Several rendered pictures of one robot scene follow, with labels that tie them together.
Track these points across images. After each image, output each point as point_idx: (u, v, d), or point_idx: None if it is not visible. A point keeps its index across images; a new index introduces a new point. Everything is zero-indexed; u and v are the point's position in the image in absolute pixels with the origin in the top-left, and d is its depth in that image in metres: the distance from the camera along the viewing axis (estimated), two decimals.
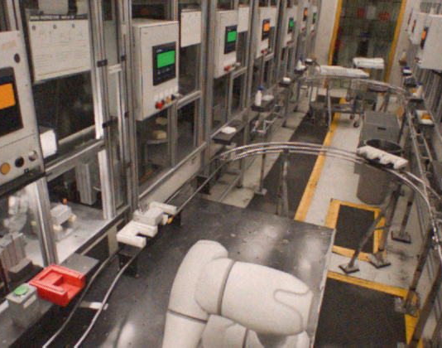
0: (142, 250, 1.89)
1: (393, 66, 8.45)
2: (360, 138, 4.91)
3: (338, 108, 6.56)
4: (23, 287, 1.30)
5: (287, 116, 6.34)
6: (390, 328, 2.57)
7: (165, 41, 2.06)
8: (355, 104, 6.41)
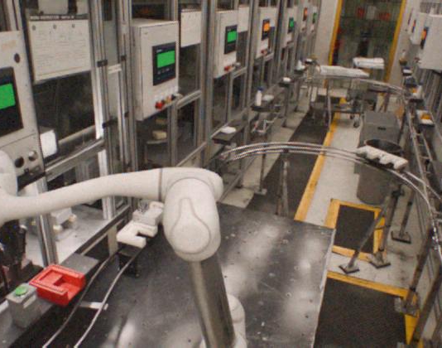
0: (142, 250, 1.89)
1: (393, 66, 8.45)
2: (360, 138, 4.91)
3: (338, 108, 6.56)
4: (23, 287, 1.30)
5: (287, 116, 6.34)
6: (390, 328, 2.57)
7: (165, 41, 2.06)
8: (355, 104, 6.41)
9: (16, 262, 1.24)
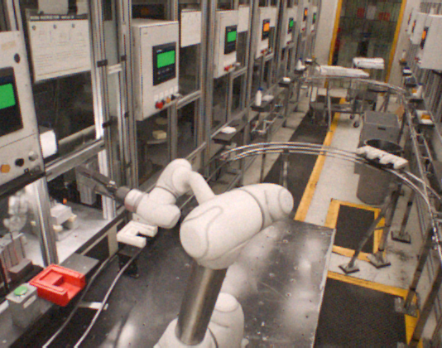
0: (142, 250, 1.89)
1: (393, 66, 8.45)
2: (360, 138, 4.91)
3: (338, 108, 6.56)
4: (23, 287, 1.30)
5: (287, 116, 6.34)
6: (390, 328, 2.57)
7: (165, 41, 2.06)
8: (355, 104, 6.41)
9: (93, 186, 1.58)
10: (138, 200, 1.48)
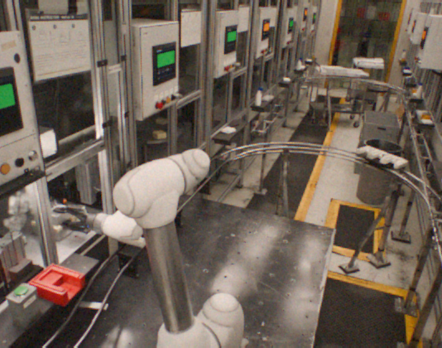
0: (142, 250, 1.89)
1: (393, 66, 8.45)
2: (360, 138, 4.91)
3: (338, 108, 6.56)
4: (23, 287, 1.30)
5: (287, 116, 6.34)
6: (390, 328, 2.57)
7: (165, 41, 2.06)
8: (355, 104, 6.41)
9: (68, 222, 1.77)
10: (105, 217, 1.67)
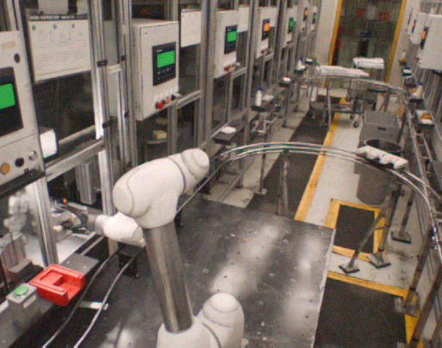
0: (142, 250, 1.89)
1: (393, 66, 8.45)
2: (360, 138, 4.91)
3: (338, 108, 6.56)
4: (23, 287, 1.30)
5: (287, 116, 6.34)
6: (390, 328, 2.57)
7: (165, 41, 2.06)
8: (355, 104, 6.41)
9: (69, 225, 1.77)
10: (106, 219, 1.67)
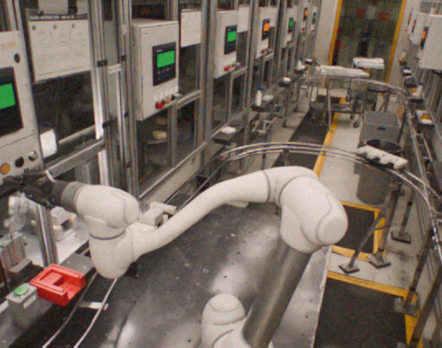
0: None
1: (393, 66, 8.45)
2: (360, 138, 4.91)
3: (338, 108, 6.56)
4: (23, 287, 1.30)
5: (287, 116, 6.34)
6: (390, 328, 2.57)
7: (165, 41, 2.06)
8: (355, 104, 6.41)
9: (22, 186, 1.16)
10: (80, 188, 1.06)
